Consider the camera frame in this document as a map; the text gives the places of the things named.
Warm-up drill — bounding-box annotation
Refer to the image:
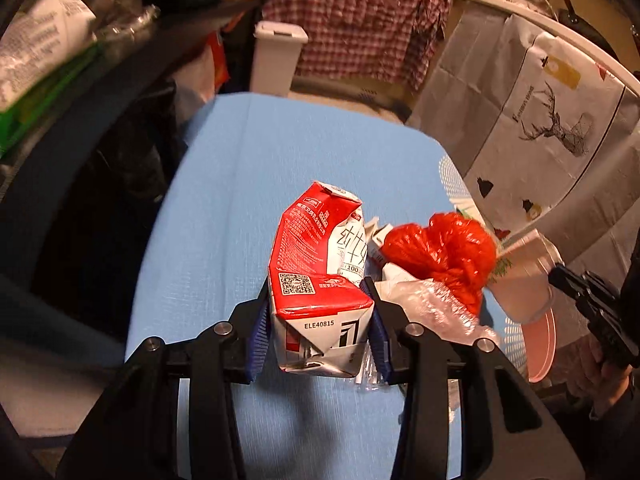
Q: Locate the red white milk carton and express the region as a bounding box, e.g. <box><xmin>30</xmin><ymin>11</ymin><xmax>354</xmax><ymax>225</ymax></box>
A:
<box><xmin>268</xmin><ymin>181</ymin><xmax>374</xmax><ymax>378</ymax></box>

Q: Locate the white small trash bin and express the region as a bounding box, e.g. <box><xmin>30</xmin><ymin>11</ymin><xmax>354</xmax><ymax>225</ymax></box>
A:
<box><xmin>250</xmin><ymin>21</ymin><xmax>308</xmax><ymax>96</ymax></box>

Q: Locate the person's right hand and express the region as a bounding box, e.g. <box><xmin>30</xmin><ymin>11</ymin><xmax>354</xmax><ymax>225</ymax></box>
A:
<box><xmin>567</xmin><ymin>334</ymin><xmax>632</xmax><ymax>418</ymax></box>

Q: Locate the pink plastic basin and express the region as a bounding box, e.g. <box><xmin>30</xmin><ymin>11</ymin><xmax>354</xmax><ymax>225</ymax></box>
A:
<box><xmin>521</xmin><ymin>309</ymin><xmax>556</xmax><ymax>384</ymax></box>

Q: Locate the white paper cup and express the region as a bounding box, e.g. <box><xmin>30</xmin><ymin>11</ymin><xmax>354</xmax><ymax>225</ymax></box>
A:
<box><xmin>488</xmin><ymin>230</ymin><xmax>563</xmax><ymax>324</ymax></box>

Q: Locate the clear crumpled plastic bag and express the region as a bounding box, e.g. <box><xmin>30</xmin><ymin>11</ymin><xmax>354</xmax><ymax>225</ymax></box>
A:
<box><xmin>375</xmin><ymin>280</ymin><xmax>500</xmax><ymax>347</ymax></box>

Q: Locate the red plastic bag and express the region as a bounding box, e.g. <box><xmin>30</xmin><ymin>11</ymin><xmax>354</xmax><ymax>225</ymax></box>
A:
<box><xmin>381</xmin><ymin>212</ymin><xmax>497</xmax><ymax>316</ymax></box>

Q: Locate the blue table cloth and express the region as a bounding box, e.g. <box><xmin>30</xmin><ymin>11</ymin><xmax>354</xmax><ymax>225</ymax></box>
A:
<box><xmin>127</xmin><ymin>93</ymin><xmax>451</xmax><ymax>479</ymax></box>

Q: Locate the grey deer print cloth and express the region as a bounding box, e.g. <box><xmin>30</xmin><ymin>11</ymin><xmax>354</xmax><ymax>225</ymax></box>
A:
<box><xmin>409</xmin><ymin>3</ymin><xmax>639</xmax><ymax>283</ymax></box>

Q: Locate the black storage shelf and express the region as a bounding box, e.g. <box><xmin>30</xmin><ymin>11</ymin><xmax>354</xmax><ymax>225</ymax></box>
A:
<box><xmin>1</xmin><ymin>0</ymin><xmax>252</xmax><ymax>352</ymax></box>

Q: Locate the red white rice bag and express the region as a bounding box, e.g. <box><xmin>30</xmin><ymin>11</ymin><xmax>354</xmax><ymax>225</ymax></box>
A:
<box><xmin>170</xmin><ymin>32</ymin><xmax>230</xmax><ymax>106</ymax></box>

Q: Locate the red plaid shirt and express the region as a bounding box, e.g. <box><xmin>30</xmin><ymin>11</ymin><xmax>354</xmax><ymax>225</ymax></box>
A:
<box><xmin>262</xmin><ymin>0</ymin><xmax>452</xmax><ymax>91</ymax></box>

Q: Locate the green white food package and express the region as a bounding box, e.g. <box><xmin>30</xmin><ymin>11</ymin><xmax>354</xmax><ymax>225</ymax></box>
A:
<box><xmin>1</xmin><ymin>0</ymin><xmax>94</xmax><ymax>153</ymax></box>

